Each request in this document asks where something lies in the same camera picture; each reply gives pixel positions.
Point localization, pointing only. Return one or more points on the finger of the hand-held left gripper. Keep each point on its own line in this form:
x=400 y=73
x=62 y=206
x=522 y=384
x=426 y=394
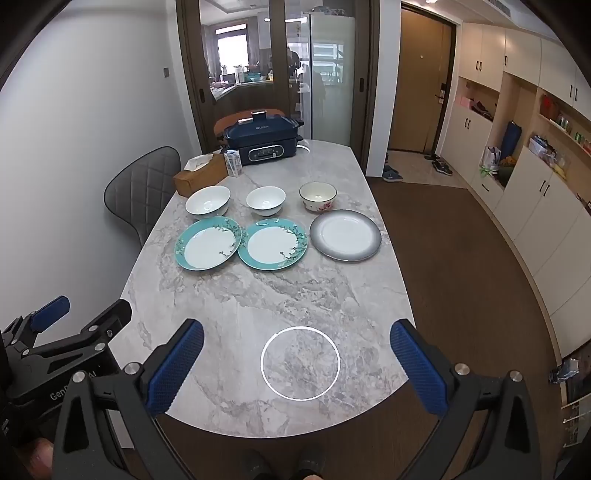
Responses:
x=51 y=311
x=104 y=325

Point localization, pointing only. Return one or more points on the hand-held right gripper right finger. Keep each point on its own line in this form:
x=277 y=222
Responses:
x=415 y=369

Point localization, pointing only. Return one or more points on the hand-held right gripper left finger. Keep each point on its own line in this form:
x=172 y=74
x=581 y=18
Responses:
x=173 y=369

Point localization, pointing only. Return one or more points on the teal floral plate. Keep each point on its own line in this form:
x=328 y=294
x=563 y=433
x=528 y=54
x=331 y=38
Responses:
x=207 y=244
x=272 y=244

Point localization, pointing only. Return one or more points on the grey rimmed white plate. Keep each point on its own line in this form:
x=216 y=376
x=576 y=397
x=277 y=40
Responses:
x=345 y=234

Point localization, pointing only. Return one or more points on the large white bowl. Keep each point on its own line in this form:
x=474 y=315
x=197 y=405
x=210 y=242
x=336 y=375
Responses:
x=207 y=198

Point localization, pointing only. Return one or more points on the small white bowl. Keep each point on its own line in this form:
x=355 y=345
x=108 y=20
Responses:
x=265 y=198

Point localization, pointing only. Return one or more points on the floral cream bowl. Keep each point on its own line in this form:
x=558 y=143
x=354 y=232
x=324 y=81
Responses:
x=317 y=194

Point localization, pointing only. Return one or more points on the grey quilted chair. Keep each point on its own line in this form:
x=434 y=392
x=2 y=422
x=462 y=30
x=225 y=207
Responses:
x=138 y=189

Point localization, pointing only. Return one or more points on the person's right foot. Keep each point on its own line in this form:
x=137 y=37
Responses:
x=309 y=464

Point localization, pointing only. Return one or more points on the wooden tissue box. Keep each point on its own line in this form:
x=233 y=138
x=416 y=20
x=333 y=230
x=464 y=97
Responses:
x=203 y=177

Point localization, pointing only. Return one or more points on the blue slipper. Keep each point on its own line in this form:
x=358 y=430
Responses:
x=391 y=173

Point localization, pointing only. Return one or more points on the dark sneaker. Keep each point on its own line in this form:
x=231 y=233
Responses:
x=433 y=156
x=444 y=167

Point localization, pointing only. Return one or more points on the white milk carton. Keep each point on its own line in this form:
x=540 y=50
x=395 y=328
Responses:
x=233 y=162

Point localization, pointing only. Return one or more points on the white shopping bag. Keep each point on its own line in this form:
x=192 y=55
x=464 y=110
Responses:
x=491 y=159

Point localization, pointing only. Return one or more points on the orange chair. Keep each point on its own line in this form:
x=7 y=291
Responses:
x=226 y=123

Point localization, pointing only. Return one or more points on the blue bag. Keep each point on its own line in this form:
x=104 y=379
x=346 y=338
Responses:
x=511 y=141

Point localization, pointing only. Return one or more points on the dark blue electric cooker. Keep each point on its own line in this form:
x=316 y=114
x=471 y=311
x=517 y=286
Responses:
x=261 y=134

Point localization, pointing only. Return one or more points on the brown framed glass sliding door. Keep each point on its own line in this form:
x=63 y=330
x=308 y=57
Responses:
x=191 y=69

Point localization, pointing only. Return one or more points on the pink box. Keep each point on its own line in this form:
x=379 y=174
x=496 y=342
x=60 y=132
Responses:
x=464 y=101

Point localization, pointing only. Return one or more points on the brown entry door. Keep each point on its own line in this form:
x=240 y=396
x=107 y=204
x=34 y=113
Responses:
x=415 y=83

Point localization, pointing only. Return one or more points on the white wall cabinet unit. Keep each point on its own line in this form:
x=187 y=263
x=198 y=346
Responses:
x=526 y=207

